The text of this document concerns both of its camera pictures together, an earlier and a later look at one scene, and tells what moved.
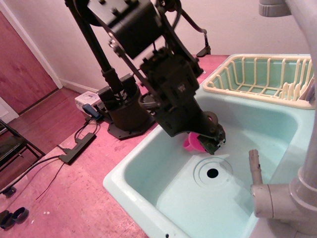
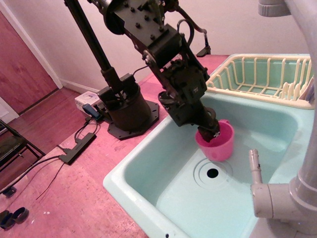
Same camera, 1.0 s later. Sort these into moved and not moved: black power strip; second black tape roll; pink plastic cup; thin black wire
Moved: pink plastic cup
Not moved: second black tape roll; thin black wire; black power strip
